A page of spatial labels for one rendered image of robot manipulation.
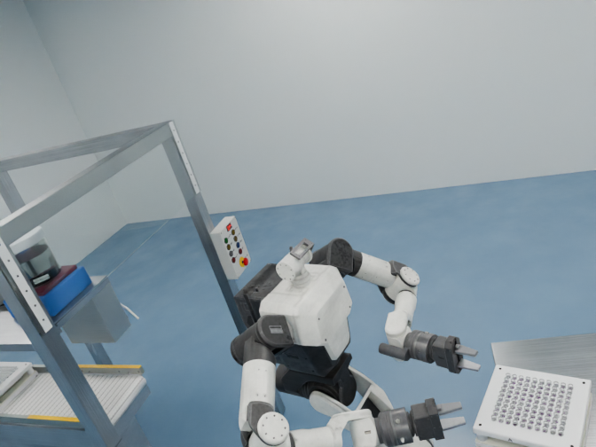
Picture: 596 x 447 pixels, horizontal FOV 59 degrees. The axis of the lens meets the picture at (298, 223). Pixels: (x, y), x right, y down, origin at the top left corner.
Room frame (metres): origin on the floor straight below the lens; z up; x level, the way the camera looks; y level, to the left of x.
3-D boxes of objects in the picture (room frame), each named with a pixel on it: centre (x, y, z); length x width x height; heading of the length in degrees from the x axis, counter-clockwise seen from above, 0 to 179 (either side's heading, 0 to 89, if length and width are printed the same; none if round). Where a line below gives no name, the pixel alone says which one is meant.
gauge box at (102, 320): (1.77, 0.85, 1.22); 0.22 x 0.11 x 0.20; 64
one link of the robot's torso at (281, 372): (1.46, 0.11, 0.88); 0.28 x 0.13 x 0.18; 51
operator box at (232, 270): (2.34, 0.35, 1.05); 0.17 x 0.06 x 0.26; 154
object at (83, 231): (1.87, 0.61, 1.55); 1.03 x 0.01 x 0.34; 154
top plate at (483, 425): (1.00, -0.44, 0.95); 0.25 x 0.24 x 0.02; 140
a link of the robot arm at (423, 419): (1.00, -0.13, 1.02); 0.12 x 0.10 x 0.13; 82
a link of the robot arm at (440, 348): (1.24, -0.29, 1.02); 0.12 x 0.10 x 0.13; 42
